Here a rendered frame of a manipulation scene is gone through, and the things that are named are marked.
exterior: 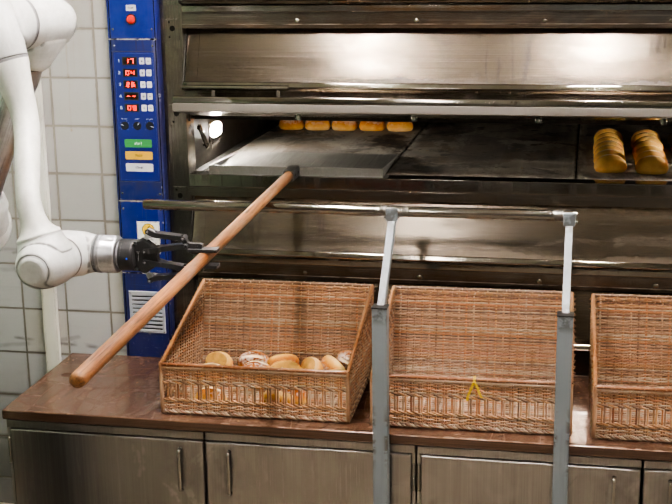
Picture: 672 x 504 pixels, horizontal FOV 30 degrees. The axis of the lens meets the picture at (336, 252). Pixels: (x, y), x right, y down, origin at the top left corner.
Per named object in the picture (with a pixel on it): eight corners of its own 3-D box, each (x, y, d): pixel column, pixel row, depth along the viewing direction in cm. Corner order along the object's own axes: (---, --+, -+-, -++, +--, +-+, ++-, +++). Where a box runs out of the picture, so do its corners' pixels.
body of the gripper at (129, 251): (125, 233, 298) (162, 234, 296) (127, 267, 300) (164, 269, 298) (114, 240, 291) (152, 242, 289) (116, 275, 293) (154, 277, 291)
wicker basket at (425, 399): (390, 368, 393) (390, 283, 386) (573, 376, 383) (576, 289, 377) (367, 427, 347) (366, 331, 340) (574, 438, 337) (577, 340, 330)
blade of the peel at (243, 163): (382, 177, 382) (382, 168, 382) (208, 174, 392) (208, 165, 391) (398, 154, 416) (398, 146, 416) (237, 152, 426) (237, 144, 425)
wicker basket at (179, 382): (204, 359, 404) (201, 276, 398) (377, 367, 395) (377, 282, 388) (157, 414, 358) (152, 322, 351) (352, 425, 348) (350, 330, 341)
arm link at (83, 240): (106, 271, 303) (85, 282, 290) (46, 269, 306) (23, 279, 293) (105, 227, 301) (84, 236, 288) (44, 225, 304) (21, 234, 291)
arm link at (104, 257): (106, 267, 302) (129, 268, 301) (92, 277, 293) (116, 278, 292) (104, 230, 300) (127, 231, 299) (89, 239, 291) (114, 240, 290)
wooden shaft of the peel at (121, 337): (84, 390, 216) (83, 374, 216) (67, 389, 217) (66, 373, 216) (293, 180, 379) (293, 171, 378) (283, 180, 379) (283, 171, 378)
